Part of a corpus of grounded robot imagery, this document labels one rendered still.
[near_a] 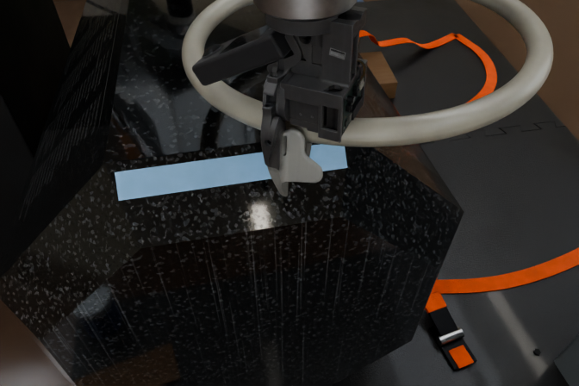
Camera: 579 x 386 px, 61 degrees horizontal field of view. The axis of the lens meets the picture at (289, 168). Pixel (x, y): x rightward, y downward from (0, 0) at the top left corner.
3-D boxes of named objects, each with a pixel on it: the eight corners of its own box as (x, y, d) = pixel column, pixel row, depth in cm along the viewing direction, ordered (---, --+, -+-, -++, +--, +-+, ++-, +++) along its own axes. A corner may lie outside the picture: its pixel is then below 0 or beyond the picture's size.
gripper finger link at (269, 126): (272, 175, 49) (277, 93, 45) (258, 171, 50) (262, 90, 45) (291, 156, 53) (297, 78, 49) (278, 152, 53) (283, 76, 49)
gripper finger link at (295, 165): (313, 220, 51) (322, 141, 47) (263, 204, 53) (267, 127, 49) (324, 206, 54) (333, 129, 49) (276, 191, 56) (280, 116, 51)
